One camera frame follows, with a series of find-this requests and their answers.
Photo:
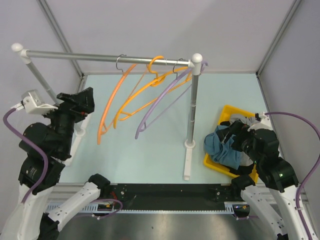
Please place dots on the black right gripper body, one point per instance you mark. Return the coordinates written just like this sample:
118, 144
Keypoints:
243, 141

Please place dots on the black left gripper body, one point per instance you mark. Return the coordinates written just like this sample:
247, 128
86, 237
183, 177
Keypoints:
65, 119

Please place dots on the black tank top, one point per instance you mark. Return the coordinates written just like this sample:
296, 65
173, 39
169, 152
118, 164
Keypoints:
245, 167

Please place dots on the blue tank top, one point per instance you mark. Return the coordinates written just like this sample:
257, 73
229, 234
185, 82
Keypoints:
220, 153

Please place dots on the orange plastic hanger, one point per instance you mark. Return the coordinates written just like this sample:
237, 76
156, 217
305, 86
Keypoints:
121, 115

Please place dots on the grey tank top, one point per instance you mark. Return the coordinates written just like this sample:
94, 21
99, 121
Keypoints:
246, 120

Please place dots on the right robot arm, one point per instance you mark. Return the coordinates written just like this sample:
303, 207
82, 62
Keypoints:
292, 222

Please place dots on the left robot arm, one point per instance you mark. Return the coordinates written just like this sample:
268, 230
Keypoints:
47, 148

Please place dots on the yellow plastic bin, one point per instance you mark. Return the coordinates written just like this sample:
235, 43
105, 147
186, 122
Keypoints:
225, 115

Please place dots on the silver white clothes rack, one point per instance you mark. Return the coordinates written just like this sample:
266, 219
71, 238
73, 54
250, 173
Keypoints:
194, 66

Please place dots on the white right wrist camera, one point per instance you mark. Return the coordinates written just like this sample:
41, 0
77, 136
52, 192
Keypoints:
263, 122

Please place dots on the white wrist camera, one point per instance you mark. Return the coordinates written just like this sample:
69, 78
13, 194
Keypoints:
33, 104
263, 122

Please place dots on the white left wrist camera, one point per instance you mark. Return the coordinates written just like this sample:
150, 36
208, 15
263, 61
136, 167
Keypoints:
33, 104

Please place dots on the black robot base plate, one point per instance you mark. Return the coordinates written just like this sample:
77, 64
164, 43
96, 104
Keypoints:
178, 197

